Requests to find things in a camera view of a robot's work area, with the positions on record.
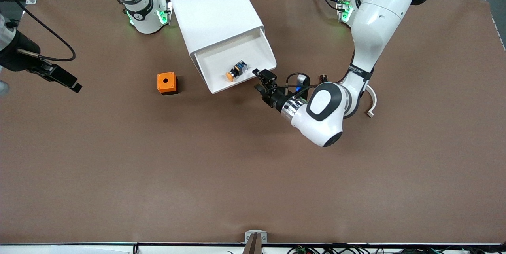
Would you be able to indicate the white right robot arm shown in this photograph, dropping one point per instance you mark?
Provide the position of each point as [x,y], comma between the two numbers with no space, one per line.
[139,10]

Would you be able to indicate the white drawer cabinet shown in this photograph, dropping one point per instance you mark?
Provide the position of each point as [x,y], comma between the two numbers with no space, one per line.
[213,8]

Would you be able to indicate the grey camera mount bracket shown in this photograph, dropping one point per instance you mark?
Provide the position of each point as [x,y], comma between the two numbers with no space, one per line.
[255,238]

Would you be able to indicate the orange mushroom push button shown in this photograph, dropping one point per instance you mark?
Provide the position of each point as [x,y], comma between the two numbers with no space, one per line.
[235,71]

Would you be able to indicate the white curved plastic arc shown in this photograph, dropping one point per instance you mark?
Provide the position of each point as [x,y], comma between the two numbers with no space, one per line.
[372,99]

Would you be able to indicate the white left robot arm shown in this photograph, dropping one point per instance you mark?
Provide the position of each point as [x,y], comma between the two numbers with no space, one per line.
[375,20]

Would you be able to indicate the black white-faced push button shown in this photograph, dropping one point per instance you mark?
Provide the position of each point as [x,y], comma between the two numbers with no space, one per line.
[323,77]

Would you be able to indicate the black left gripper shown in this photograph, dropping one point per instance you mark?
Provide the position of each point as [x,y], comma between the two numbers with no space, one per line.
[278,100]

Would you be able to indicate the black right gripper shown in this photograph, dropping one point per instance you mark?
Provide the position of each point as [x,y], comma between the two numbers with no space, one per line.
[16,54]

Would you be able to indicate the orange box with hole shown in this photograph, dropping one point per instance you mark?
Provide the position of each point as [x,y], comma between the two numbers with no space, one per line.
[166,82]

